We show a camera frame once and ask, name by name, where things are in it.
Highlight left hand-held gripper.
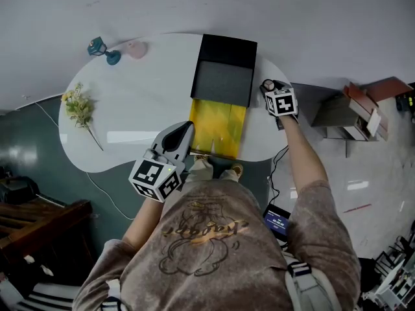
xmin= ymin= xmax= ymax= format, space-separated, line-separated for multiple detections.
xmin=128 ymin=121 xmax=196 ymax=203

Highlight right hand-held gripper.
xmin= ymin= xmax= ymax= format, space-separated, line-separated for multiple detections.
xmin=259 ymin=80 xmax=300 ymax=131

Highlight black box with grey lining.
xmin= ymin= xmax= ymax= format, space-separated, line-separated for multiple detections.
xmin=189 ymin=33 xmax=258 ymax=108

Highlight person's left forearm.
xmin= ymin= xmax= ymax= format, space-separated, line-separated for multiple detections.
xmin=121 ymin=198 xmax=163 ymax=249

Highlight person's right forearm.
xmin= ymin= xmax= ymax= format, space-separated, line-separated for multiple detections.
xmin=283 ymin=117 xmax=329 ymax=194

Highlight person's beige trousers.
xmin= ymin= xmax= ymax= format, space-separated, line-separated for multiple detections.
xmin=188 ymin=159 xmax=240 ymax=183

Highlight yellow patterned tray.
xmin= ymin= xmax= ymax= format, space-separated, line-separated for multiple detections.
xmin=188 ymin=98 xmax=248 ymax=160

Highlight grey shelf unit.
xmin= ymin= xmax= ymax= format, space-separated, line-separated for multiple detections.
xmin=310 ymin=91 xmax=390 ymax=159

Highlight stack of red-brown boxes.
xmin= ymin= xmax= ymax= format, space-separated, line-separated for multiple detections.
xmin=342 ymin=75 xmax=414 ymax=142

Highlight yellow flower sprig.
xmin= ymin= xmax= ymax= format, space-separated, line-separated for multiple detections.
xmin=61 ymin=82 xmax=105 ymax=152

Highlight pink round object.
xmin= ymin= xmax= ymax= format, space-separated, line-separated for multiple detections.
xmin=125 ymin=41 xmax=148 ymax=59

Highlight black device with lit screen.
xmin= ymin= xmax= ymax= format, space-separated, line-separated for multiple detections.
xmin=262 ymin=202 xmax=291 ymax=243

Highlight teal lantern desk lamp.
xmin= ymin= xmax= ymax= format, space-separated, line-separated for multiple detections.
xmin=87 ymin=36 xmax=122 ymax=67

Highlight person's brown printed t-shirt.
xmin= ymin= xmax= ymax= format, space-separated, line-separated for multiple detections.
xmin=72 ymin=178 xmax=362 ymax=311

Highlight red tape strip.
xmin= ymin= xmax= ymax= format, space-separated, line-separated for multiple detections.
xmin=342 ymin=203 xmax=372 ymax=214

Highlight dark wooden bench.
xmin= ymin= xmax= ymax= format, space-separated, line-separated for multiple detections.
xmin=0 ymin=198 xmax=94 ymax=273

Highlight black bag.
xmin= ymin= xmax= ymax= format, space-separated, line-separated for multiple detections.
xmin=0 ymin=172 xmax=40 ymax=204

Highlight white metal equipment rack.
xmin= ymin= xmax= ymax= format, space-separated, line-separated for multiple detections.
xmin=359 ymin=234 xmax=415 ymax=311

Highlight black cable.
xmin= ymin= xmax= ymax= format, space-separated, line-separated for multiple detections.
xmin=267 ymin=144 xmax=290 ymax=207

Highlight white cable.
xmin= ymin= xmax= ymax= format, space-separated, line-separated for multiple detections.
xmin=21 ymin=95 xmax=136 ymax=221

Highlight grey backpack strap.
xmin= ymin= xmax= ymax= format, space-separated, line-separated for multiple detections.
xmin=284 ymin=260 xmax=342 ymax=311

